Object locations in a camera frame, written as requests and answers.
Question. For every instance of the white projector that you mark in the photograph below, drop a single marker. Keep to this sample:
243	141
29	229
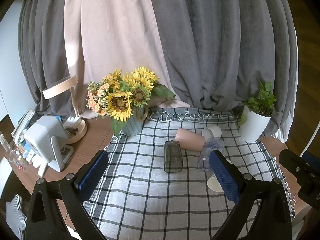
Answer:
42	135

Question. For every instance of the white paper cup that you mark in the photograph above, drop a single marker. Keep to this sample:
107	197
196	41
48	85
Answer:
212	131
213	183

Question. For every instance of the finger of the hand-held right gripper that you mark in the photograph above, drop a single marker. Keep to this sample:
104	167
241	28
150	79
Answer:
297	166
310	188

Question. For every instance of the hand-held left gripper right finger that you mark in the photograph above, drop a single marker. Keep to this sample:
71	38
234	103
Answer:
225	177

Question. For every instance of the checkered tablecloth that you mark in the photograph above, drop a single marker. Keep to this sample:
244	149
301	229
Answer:
150	192

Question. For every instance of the pink curtain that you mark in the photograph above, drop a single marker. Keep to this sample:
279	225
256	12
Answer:
112	30

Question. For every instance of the green potted plant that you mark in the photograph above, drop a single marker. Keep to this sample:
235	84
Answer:
262	102

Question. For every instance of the sunflower bouquet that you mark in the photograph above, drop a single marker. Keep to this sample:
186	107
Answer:
120	102

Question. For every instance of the clear plastic cup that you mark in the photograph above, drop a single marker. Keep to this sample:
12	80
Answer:
207	152

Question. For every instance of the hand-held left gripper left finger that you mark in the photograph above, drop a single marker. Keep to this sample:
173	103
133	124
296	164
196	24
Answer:
93	175

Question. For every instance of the striped cloth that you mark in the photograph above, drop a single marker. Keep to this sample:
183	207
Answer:
16	212

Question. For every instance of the white power adapter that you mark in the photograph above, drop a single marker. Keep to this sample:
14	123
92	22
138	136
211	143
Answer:
72	123

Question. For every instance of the grey curtain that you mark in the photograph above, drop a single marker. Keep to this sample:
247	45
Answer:
212	42

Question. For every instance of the clear glass jar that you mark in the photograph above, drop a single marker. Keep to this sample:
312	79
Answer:
16	158

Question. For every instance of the blue-grey ribbed vase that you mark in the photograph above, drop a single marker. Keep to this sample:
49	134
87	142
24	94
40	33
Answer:
132	127

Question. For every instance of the white plant pot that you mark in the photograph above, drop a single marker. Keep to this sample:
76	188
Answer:
252	127

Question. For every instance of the white desk lamp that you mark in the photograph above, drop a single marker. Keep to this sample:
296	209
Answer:
58	87

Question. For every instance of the row of books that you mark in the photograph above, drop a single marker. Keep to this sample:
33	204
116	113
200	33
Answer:
22	125

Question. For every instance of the pink cup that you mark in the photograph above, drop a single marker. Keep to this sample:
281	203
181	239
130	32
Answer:
188	140

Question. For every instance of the dark transparent cup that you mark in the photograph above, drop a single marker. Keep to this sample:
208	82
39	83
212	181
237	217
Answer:
173	157

